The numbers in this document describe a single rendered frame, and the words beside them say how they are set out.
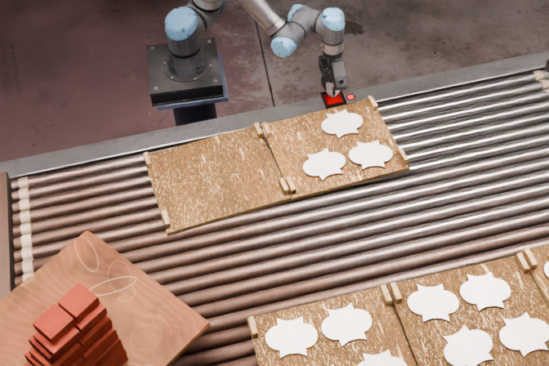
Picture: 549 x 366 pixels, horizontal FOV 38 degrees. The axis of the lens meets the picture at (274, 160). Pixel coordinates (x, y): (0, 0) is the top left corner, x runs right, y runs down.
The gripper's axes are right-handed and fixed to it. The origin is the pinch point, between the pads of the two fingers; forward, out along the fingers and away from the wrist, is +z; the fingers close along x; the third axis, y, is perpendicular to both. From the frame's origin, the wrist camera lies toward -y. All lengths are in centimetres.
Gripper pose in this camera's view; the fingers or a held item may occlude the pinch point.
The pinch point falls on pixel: (333, 95)
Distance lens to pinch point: 285.4
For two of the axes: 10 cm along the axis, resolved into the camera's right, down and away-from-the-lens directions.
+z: 0.4, 6.7, 7.4
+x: -9.7, 2.1, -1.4
